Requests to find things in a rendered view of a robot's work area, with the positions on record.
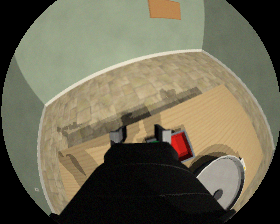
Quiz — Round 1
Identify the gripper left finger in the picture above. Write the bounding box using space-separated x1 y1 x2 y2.
109 125 127 146

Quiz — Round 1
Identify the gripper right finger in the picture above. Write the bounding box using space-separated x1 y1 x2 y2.
154 124 171 144

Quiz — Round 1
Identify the grey round turntable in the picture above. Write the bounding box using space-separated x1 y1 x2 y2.
193 155 246 211

